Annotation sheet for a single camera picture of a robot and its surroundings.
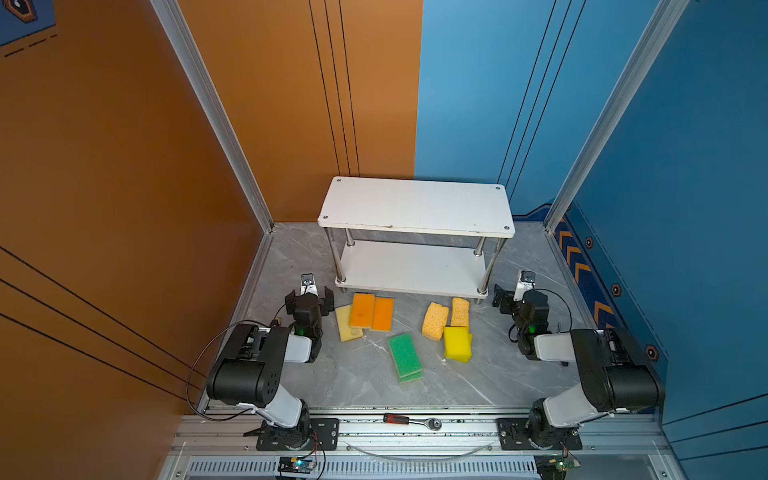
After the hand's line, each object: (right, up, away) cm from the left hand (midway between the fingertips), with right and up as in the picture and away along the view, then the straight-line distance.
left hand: (310, 287), depth 93 cm
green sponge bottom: (+31, -23, -12) cm, 41 cm away
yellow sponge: (+44, -15, -8) cm, 48 cm away
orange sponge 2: (+23, -9, +1) cm, 25 cm away
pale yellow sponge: (+12, -13, -4) cm, 18 cm away
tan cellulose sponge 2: (+47, -8, -2) cm, 48 cm away
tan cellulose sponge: (+39, -10, -4) cm, 40 cm away
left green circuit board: (+4, -40, -23) cm, 46 cm away
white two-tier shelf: (+34, +17, +22) cm, 44 cm away
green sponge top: (+30, -18, -10) cm, 36 cm away
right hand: (+63, 0, 0) cm, 63 cm away
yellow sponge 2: (+49, -16, -7) cm, 52 cm away
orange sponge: (+16, -7, 0) cm, 18 cm away
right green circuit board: (+65, -40, -23) cm, 79 cm away
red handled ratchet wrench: (+36, -31, -20) cm, 52 cm away
